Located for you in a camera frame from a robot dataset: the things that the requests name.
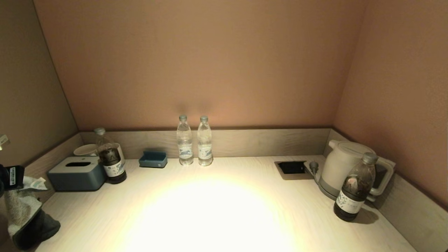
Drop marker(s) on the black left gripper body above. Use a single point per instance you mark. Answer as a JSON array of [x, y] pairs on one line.
[[19, 176]]

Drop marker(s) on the dark drink plastic bottle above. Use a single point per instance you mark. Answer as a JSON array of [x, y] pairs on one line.
[[111, 163], [354, 196]]

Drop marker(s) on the blue-grey tissue box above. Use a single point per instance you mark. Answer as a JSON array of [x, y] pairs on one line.
[[77, 176]]

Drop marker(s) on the grey kettle base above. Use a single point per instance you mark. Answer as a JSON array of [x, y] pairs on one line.
[[326, 190]]

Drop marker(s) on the grey kettle power plug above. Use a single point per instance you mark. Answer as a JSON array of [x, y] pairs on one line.
[[314, 166]]

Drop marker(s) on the recessed table socket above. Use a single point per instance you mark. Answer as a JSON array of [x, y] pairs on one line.
[[292, 168]]

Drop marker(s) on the clear water bottle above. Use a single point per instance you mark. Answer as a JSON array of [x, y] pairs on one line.
[[184, 146], [204, 146]]

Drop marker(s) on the white electric kettle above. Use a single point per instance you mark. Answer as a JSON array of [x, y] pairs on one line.
[[340, 164]]

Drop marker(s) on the wooden side rim panel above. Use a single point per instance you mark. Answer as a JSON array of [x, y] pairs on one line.
[[413, 217], [63, 149]]

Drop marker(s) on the white ceramic cup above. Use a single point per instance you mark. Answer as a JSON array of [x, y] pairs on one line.
[[85, 150]]

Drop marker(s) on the light blue microfiber cloth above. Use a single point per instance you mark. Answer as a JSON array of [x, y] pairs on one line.
[[31, 217]]

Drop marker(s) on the small blue rectangular tray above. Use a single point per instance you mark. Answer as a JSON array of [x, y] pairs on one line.
[[152, 161]]

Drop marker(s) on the long wooden backsplash panel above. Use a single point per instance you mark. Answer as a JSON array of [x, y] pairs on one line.
[[245, 143]]

